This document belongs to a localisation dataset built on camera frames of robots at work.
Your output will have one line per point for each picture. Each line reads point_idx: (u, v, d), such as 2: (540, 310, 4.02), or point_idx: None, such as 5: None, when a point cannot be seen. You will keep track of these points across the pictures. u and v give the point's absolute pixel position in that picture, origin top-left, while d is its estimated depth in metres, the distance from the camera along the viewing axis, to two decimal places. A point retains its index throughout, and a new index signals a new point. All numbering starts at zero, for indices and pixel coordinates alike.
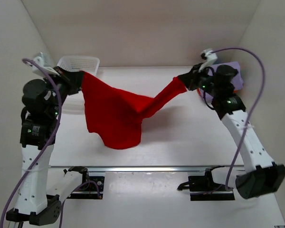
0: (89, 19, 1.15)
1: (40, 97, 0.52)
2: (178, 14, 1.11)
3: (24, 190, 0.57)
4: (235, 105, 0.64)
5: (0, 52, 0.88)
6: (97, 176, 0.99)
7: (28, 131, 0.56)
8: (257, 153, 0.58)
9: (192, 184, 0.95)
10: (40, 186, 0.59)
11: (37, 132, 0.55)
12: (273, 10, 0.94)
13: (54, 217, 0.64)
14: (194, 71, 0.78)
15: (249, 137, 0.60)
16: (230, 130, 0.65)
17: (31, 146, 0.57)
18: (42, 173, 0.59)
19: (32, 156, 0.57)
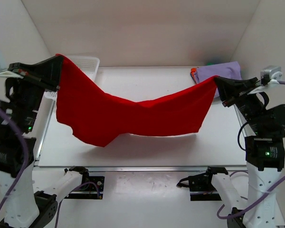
0: (90, 19, 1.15)
1: None
2: (178, 14, 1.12)
3: (9, 209, 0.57)
4: (272, 159, 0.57)
5: (0, 51, 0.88)
6: (97, 176, 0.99)
7: None
8: (263, 221, 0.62)
9: (192, 184, 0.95)
10: (24, 204, 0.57)
11: (4, 160, 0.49)
12: (272, 11, 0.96)
13: (49, 218, 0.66)
14: (242, 94, 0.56)
15: (264, 203, 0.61)
16: (250, 180, 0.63)
17: (2, 173, 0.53)
18: (22, 196, 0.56)
19: (6, 182, 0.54)
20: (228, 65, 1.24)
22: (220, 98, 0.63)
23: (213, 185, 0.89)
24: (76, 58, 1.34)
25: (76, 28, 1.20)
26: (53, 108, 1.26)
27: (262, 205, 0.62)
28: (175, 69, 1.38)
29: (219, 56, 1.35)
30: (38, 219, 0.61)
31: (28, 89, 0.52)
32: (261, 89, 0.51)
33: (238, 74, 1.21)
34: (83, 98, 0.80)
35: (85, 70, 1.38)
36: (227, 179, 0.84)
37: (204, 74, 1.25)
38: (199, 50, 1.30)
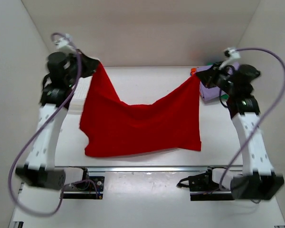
0: (90, 19, 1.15)
1: (60, 66, 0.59)
2: (178, 14, 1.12)
3: (37, 144, 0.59)
4: (250, 107, 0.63)
5: (0, 51, 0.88)
6: (97, 176, 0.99)
7: (48, 94, 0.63)
8: (257, 159, 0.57)
9: (192, 184, 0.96)
10: (52, 145, 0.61)
11: (56, 94, 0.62)
12: (272, 11, 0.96)
13: (58, 185, 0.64)
14: (214, 68, 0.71)
15: (253, 142, 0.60)
16: (237, 130, 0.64)
17: (49, 105, 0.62)
18: (53, 135, 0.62)
19: (49, 112, 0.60)
20: None
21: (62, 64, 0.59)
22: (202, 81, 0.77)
23: (213, 179, 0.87)
24: None
25: (75, 28, 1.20)
26: None
27: (252, 143, 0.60)
28: (175, 69, 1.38)
29: (219, 56, 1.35)
30: (52, 171, 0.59)
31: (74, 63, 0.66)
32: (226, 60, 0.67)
33: None
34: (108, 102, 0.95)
35: None
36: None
37: None
38: (199, 50, 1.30)
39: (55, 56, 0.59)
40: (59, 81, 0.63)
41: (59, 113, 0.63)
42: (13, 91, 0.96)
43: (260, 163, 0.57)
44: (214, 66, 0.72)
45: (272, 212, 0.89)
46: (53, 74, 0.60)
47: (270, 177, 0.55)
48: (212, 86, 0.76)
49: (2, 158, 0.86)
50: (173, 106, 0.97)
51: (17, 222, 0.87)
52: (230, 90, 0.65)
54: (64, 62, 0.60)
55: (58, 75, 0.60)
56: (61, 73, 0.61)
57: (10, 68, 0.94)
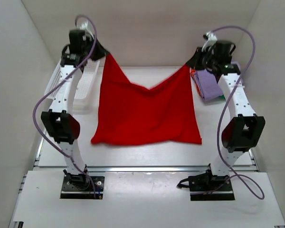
0: (90, 20, 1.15)
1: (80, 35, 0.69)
2: (178, 14, 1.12)
3: (59, 95, 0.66)
4: (231, 68, 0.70)
5: (0, 51, 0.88)
6: (97, 176, 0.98)
7: (66, 56, 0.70)
8: (241, 106, 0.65)
9: (192, 184, 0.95)
10: (70, 98, 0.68)
11: (74, 57, 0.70)
12: (272, 12, 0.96)
13: (76, 132, 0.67)
14: (198, 50, 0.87)
15: (236, 95, 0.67)
16: (224, 90, 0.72)
17: (68, 65, 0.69)
18: (73, 90, 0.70)
19: (68, 71, 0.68)
20: None
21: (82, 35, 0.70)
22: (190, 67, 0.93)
23: (212, 174, 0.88)
24: None
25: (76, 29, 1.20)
26: None
27: (236, 94, 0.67)
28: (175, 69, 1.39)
29: None
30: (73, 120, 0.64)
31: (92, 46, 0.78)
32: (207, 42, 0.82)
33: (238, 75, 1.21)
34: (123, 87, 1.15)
35: (85, 69, 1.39)
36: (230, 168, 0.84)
37: (205, 74, 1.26)
38: None
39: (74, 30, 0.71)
40: (76, 50, 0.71)
41: (77, 71, 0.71)
42: (13, 91, 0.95)
43: (244, 109, 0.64)
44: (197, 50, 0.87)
45: (272, 212, 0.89)
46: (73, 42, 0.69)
47: (252, 119, 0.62)
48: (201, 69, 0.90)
49: (2, 158, 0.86)
50: (163, 96, 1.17)
51: (17, 222, 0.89)
52: (213, 61, 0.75)
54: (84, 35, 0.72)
55: (76, 44, 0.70)
56: (78, 43, 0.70)
57: (10, 68, 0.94)
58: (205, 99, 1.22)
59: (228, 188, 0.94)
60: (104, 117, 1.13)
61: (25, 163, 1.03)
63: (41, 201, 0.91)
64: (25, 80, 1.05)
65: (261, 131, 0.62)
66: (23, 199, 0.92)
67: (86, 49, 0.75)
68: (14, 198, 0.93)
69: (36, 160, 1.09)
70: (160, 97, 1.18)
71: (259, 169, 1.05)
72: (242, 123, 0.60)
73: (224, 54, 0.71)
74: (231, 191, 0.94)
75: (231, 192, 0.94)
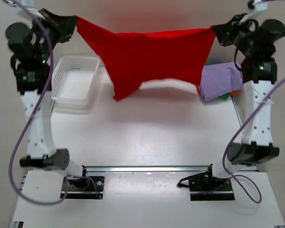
0: (90, 20, 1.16)
1: (25, 41, 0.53)
2: (178, 14, 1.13)
3: (33, 136, 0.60)
4: (266, 73, 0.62)
5: (0, 51, 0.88)
6: (97, 176, 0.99)
7: (23, 78, 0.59)
8: (259, 130, 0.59)
9: (192, 184, 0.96)
10: (47, 131, 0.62)
11: (33, 77, 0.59)
12: (272, 11, 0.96)
13: (64, 163, 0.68)
14: (233, 23, 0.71)
15: (258, 114, 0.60)
16: (247, 98, 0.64)
17: (29, 92, 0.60)
18: (46, 118, 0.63)
19: (33, 101, 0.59)
20: (228, 65, 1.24)
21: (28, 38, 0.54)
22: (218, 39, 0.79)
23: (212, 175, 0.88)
24: (76, 58, 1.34)
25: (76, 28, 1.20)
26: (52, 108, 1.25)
27: (258, 115, 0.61)
28: None
29: (219, 57, 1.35)
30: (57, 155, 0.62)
31: (46, 28, 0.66)
32: (250, 13, 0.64)
33: (239, 74, 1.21)
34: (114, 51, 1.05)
35: (85, 69, 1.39)
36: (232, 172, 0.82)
37: (204, 74, 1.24)
38: None
39: (14, 32, 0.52)
40: (28, 58, 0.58)
41: (43, 99, 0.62)
42: (13, 91, 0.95)
43: (261, 134, 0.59)
44: (233, 21, 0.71)
45: (272, 212, 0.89)
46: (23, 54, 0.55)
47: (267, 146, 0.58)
48: (227, 44, 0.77)
49: (3, 158, 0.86)
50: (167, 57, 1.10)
51: (17, 222, 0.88)
52: (248, 47, 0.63)
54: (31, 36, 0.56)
55: (26, 54, 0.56)
56: (31, 52, 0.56)
57: (10, 68, 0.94)
58: (205, 99, 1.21)
59: (228, 188, 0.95)
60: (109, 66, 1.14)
61: None
63: (41, 201, 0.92)
64: None
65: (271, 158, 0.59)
66: (23, 198, 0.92)
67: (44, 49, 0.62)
68: (14, 198, 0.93)
69: None
70: None
71: (259, 169, 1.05)
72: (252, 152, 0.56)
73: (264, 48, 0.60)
74: (231, 191, 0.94)
75: (231, 192, 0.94)
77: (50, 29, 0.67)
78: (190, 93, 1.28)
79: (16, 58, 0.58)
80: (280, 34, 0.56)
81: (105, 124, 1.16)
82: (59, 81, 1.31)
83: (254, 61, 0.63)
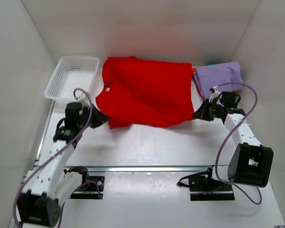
0: (90, 19, 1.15)
1: (76, 111, 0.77)
2: (179, 14, 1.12)
3: (42, 174, 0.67)
4: (237, 110, 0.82)
5: None
6: (97, 176, 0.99)
7: (61, 131, 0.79)
8: (246, 137, 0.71)
9: (192, 184, 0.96)
10: (55, 176, 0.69)
11: (68, 134, 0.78)
12: (273, 11, 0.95)
13: (52, 220, 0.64)
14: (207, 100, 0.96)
15: (242, 128, 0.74)
16: (228, 126, 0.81)
17: (61, 141, 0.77)
18: (60, 166, 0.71)
19: (59, 147, 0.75)
20: (228, 65, 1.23)
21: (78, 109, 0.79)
22: (197, 115, 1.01)
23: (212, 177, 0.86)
24: (77, 58, 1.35)
25: (76, 28, 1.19)
26: (53, 108, 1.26)
27: (241, 127, 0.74)
28: None
29: (219, 56, 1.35)
30: (53, 204, 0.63)
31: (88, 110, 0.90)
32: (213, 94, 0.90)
33: (239, 74, 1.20)
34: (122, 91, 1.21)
35: (85, 69, 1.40)
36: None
37: (205, 74, 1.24)
38: (199, 51, 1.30)
39: (74, 104, 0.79)
40: (72, 124, 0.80)
41: (69, 147, 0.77)
42: (12, 91, 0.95)
43: (249, 140, 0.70)
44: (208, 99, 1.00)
45: (272, 212, 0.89)
46: (70, 118, 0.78)
47: (260, 151, 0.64)
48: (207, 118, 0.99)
49: (2, 159, 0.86)
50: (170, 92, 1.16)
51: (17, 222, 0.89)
52: (220, 107, 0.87)
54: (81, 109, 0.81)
55: (71, 118, 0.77)
56: (75, 118, 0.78)
57: (9, 68, 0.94)
58: (205, 99, 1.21)
59: (228, 188, 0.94)
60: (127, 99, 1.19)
61: (26, 163, 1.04)
63: None
64: (24, 80, 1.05)
65: (269, 166, 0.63)
66: None
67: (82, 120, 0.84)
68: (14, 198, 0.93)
69: (36, 160, 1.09)
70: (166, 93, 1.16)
71: None
72: (249, 150, 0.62)
73: (227, 102, 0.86)
74: (231, 191, 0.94)
75: (231, 192, 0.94)
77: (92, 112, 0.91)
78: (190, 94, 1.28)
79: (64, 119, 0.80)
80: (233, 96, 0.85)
81: (104, 124, 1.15)
82: (59, 81, 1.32)
83: (225, 108, 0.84)
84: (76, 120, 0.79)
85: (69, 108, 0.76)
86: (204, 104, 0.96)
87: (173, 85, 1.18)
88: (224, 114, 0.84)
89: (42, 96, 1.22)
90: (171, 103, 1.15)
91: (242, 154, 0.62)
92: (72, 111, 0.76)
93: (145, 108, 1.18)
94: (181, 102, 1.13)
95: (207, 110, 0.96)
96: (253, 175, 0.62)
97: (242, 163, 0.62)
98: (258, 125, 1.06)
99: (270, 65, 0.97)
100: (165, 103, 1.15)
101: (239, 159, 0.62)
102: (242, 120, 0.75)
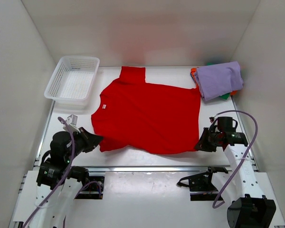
0: (90, 19, 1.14)
1: (62, 145, 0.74)
2: (179, 14, 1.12)
3: (33, 223, 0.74)
4: (238, 138, 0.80)
5: None
6: (97, 176, 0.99)
7: (44, 172, 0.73)
8: (248, 184, 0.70)
9: (192, 184, 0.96)
10: (46, 220, 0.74)
11: (52, 174, 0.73)
12: (273, 10, 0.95)
13: None
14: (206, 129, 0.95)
15: (243, 171, 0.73)
16: (230, 160, 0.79)
17: (45, 186, 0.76)
18: (50, 208, 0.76)
19: (44, 194, 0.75)
20: (228, 65, 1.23)
21: (65, 143, 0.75)
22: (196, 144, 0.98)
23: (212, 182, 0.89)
24: (77, 58, 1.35)
25: (76, 28, 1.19)
26: (53, 108, 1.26)
27: (242, 169, 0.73)
28: (175, 69, 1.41)
29: (219, 56, 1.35)
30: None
31: (80, 139, 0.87)
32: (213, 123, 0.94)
33: (239, 75, 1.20)
34: (124, 107, 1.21)
35: (85, 70, 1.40)
36: (227, 176, 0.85)
37: (205, 74, 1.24)
38: (199, 50, 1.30)
39: (60, 137, 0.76)
40: (57, 159, 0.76)
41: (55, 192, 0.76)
42: (12, 91, 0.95)
43: (251, 188, 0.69)
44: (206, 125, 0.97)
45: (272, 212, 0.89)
46: (55, 153, 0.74)
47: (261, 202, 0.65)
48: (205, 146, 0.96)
49: (2, 159, 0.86)
50: (175, 116, 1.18)
51: (17, 222, 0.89)
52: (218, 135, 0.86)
54: (69, 142, 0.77)
55: (58, 152, 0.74)
56: (61, 153, 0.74)
57: (9, 68, 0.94)
58: (205, 98, 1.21)
59: None
60: (127, 119, 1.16)
61: (26, 164, 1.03)
63: None
64: (24, 80, 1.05)
65: (270, 217, 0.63)
66: (23, 198, 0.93)
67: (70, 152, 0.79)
68: (14, 198, 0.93)
69: (36, 160, 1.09)
70: (171, 116, 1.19)
71: (259, 169, 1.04)
72: (250, 205, 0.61)
73: (226, 128, 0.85)
74: None
75: None
77: (81, 139, 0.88)
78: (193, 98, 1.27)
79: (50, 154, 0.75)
80: (229, 121, 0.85)
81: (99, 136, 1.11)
82: (59, 81, 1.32)
83: (226, 133, 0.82)
84: (61, 156, 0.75)
85: (54, 142, 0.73)
86: (204, 133, 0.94)
87: (175, 114, 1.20)
88: (225, 139, 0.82)
89: (42, 96, 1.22)
90: (175, 127, 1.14)
91: (244, 209, 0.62)
92: (58, 146, 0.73)
93: (144, 129, 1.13)
94: (180, 132, 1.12)
95: (207, 138, 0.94)
96: (253, 223, 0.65)
97: (243, 215, 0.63)
98: (258, 125, 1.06)
99: (270, 65, 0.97)
100: (165, 127, 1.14)
101: (240, 213, 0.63)
102: (243, 158, 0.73)
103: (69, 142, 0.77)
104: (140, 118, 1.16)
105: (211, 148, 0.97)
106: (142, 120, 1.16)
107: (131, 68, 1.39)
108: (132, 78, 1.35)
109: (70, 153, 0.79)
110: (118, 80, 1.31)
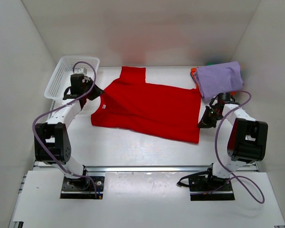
0: (90, 19, 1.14)
1: (80, 79, 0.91)
2: (179, 14, 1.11)
3: (58, 113, 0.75)
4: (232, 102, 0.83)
5: None
6: (97, 176, 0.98)
7: (69, 95, 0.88)
8: (242, 116, 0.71)
9: (192, 184, 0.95)
10: (67, 118, 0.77)
11: (76, 95, 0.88)
12: (274, 11, 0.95)
13: (65, 154, 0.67)
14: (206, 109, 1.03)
15: (238, 110, 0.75)
16: (228, 118, 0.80)
17: (69, 99, 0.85)
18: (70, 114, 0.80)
19: (68, 101, 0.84)
20: (227, 65, 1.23)
21: (81, 78, 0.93)
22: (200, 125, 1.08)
23: (212, 174, 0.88)
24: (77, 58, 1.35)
25: (76, 29, 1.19)
26: (53, 108, 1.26)
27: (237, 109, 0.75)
28: (175, 69, 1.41)
29: (219, 56, 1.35)
30: (67, 135, 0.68)
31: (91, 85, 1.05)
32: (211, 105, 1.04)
33: (239, 74, 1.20)
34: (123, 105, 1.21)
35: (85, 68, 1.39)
36: None
37: (204, 74, 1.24)
38: (199, 50, 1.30)
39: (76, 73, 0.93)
40: (78, 90, 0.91)
41: (76, 102, 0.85)
42: (11, 92, 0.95)
43: (245, 117, 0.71)
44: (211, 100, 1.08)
45: (272, 212, 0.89)
46: (75, 85, 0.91)
47: (256, 127, 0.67)
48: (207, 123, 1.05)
49: (2, 159, 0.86)
50: (174, 115, 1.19)
51: (17, 222, 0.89)
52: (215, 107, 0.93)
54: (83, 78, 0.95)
55: (77, 83, 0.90)
56: (79, 84, 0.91)
57: (9, 69, 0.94)
58: (204, 97, 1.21)
59: (228, 188, 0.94)
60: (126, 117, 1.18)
61: (25, 164, 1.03)
63: (42, 201, 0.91)
64: (24, 80, 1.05)
65: (265, 137, 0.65)
66: (22, 198, 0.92)
67: (85, 90, 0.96)
68: (14, 198, 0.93)
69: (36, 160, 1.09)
70: (171, 115, 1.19)
71: (259, 169, 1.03)
72: (244, 119, 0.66)
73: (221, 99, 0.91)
74: (231, 191, 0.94)
75: (231, 192, 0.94)
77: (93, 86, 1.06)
78: (194, 97, 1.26)
79: (71, 87, 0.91)
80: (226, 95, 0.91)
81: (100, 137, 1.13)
82: (59, 80, 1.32)
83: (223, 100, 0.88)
84: (80, 86, 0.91)
85: (73, 75, 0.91)
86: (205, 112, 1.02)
87: (174, 112, 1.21)
88: (222, 106, 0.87)
89: (42, 96, 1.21)
90: (174, 126, 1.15)
91: (238, 125, 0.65)
92: (77, 78, 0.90)
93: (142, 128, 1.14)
94: (175, 133, 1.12)
95: (207, 114, 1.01)
96: (251, 148, 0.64)
97: (239, 134, 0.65)
98: None
99: (270, 65, 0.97)
100: (165, 126, 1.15)
101: (236, 129, 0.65)
102: (239, 107, 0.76)
103: (83, 79, 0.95)
104: (139, 117, 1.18)
105: (211, 124, 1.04)
106: (142, 119, 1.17)
107: (131, 69, 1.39)
108: (132, 78, 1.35)
109: (84, 90, 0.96)
110: (118, 80, 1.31)
